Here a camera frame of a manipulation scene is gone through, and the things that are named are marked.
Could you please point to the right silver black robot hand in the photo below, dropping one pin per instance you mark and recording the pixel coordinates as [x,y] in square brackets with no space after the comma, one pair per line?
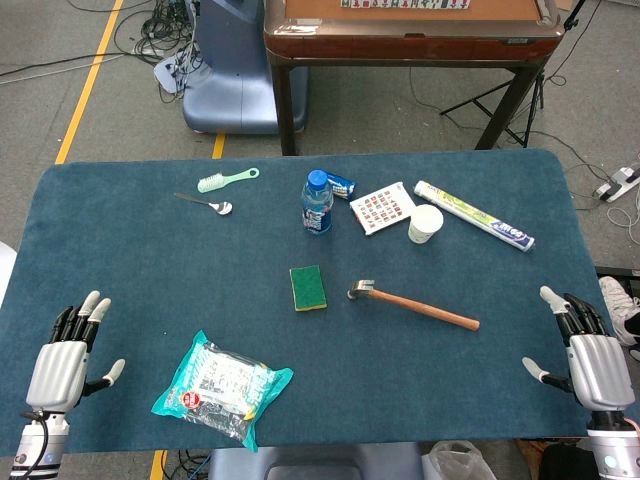
[597,365]

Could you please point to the mint green scrub brush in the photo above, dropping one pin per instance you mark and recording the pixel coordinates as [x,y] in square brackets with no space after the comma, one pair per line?
[215,182]

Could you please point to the white box with tile print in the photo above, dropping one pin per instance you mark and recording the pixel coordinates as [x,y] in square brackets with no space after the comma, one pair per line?
[382,207]

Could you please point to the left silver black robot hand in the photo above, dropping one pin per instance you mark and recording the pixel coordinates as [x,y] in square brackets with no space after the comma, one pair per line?
[57,370]

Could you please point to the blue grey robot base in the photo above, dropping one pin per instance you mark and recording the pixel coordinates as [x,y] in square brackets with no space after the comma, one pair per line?
[235,75]

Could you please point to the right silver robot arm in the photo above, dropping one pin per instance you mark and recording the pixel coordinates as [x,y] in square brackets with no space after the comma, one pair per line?
[607,450]

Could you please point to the white power strip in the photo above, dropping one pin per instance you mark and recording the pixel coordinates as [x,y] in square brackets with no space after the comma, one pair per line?
[617,182]

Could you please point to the white rounded object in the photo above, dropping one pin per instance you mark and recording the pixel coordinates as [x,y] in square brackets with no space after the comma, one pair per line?
[6,272]

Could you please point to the row of face-up mahjong tiles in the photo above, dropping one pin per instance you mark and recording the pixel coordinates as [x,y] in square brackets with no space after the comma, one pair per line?
[405,4]

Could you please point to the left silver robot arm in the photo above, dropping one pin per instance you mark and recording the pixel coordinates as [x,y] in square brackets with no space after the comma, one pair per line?
[32,447]

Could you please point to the green yellow sponge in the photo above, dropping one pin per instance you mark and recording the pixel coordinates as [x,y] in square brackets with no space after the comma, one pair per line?
[307,287]

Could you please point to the white sneaker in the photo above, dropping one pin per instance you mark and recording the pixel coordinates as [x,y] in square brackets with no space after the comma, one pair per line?
[617,305]

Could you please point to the black bag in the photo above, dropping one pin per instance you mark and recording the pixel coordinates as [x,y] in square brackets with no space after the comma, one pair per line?
[565,462]

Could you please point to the clear plastic bag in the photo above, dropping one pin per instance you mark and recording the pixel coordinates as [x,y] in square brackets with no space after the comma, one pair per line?
[457,462]

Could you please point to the grey blue robot torso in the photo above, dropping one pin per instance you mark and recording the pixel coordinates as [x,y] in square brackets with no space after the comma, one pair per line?
[310,465]

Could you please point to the black tripod stand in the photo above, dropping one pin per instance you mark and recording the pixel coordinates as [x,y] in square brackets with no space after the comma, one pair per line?
[540,90]

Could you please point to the blue snack packet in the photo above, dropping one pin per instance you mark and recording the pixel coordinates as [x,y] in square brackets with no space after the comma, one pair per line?
[344,187]

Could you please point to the long white wrap box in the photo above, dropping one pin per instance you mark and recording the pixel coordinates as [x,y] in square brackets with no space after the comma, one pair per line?
[475,215]

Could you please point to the white paper cup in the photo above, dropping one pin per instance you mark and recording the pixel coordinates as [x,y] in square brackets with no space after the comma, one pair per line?
[425,225]

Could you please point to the teal plastic food package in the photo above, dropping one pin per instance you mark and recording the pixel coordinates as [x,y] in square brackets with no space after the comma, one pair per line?
[222,390]

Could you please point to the metal spoon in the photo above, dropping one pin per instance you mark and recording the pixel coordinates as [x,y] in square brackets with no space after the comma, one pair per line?
[221,207]

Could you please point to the blue felt table cover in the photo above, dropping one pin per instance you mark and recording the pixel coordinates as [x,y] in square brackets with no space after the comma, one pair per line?
[150,260]

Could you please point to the blue capped drink bottle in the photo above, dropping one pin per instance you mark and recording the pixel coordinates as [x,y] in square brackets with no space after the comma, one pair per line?
[317,210]

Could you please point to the brown mahjong table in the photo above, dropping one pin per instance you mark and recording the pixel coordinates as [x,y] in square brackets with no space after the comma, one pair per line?
[410,35]

